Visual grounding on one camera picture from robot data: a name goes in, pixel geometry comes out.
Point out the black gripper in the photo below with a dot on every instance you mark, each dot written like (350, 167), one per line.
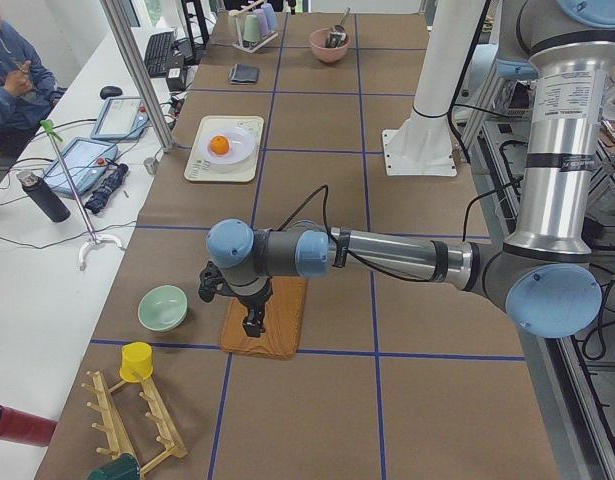
(254, 301)

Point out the white round plate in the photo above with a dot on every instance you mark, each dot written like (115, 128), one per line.
(242, 144)

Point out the orange fruit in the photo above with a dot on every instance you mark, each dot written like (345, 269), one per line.
(219, 145)

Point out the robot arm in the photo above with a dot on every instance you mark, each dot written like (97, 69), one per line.
(539, 276)

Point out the cream bear tray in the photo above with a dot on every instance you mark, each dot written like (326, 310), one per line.
(239, 164)

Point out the wooden cutting board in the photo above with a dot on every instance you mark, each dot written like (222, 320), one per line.
(282, 322)

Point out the green bowl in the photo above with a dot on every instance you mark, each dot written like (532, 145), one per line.
(163, 308)

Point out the yellow cup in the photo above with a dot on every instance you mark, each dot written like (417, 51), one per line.
(136, 362)

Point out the wooden mug rack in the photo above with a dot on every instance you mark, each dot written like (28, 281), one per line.
(133, 421)

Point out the dark green cup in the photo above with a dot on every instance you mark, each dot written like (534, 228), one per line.
(125, 467)

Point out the folded dark blue umbrella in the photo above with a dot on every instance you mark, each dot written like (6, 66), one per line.
(100, 197)

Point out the teach pendant tablet near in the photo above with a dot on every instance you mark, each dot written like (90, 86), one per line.
(87, 160)

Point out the teach pendant tablet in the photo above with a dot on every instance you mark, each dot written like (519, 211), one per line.
(120, 118)
(87, 160)

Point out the black water bottle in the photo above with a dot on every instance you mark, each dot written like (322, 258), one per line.
(41, 194)

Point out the teach pendant tablet far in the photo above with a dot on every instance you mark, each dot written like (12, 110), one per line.
(120, 118)

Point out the grey folded cloth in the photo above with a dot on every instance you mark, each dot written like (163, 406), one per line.
(243, 74)

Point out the red cylinder bottle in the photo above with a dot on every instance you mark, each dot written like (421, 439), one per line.
(22, 427)

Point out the black computer mouse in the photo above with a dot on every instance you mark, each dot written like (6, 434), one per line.
(110, 91)

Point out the white cup rack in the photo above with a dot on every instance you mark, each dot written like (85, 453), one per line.
(237, 18)

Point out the white stand with green clip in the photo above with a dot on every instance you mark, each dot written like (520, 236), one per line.
(95, 239)

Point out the green cup on rack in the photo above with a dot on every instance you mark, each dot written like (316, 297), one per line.
(251, 33)

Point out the pink bowl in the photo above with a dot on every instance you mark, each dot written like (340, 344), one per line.
(326, 50)

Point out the black keyboard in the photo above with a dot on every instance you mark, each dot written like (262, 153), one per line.
(158, 52)

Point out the purple cup on rack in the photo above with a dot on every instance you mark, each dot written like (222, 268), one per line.
(267, 19)

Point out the person in blue jacket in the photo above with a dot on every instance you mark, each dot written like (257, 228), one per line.
(28, 90)

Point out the aluminium frame post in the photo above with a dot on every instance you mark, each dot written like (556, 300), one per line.
(132, 58)

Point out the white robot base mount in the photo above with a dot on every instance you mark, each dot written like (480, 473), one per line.
(422, 146)

